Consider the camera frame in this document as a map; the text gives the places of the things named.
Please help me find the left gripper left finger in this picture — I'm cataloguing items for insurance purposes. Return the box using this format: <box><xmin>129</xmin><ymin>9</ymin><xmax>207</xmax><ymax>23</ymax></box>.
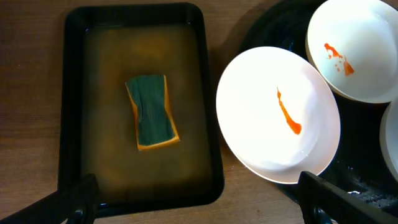
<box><xmin>1</xmin><ymin>174</ymin><xmax>99</xmax><ymax>224</ymax></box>

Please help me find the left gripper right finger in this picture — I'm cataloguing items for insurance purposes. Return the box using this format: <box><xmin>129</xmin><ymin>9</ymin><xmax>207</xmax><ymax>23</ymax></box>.
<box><xmin>298</xmin><ymin>171</ymin><xmax>397</xmax><ymax>224</ymax></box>

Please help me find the grey-white plate with ketchup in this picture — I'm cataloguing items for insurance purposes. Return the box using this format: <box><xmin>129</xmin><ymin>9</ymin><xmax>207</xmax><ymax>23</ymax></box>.
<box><xmin>379</xmin><ymin>99</ymin><xmax>398</xmax><ymax>180</ymax></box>

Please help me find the green and orange sponge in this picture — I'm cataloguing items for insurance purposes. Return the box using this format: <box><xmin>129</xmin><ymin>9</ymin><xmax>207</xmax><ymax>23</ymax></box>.
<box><xmin>125</xmin><ymin>75</ymin><xmax>180</xmax><ymax>151</ymax></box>

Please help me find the round black serving tray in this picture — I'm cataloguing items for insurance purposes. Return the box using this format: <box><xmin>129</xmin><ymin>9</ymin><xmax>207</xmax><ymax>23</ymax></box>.
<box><xmin>239</xmin><ymin>0</ymin><xmax>397</xmax><ymax>216</ymax></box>

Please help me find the black rectangular water tray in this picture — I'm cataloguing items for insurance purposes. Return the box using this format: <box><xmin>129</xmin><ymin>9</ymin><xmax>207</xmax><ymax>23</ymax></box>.
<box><xmin>58</xmin><ymin>2</ymin><xmax>224</xmax><ymax>218</ymax></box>

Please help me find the white plate with ketchup streak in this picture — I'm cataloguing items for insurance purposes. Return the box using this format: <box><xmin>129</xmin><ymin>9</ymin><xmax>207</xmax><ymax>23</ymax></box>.
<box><xmin>216</xmin><ymin>47</ymin><xmax>341</xmax><ymax>184</ymax></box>

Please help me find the cream plate with ketchup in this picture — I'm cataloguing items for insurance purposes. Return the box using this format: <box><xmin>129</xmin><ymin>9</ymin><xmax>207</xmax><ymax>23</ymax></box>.
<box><xmin>305</xmin><ymin>0</ymin><xmax>397</xmax><ymax>103</ymax></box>

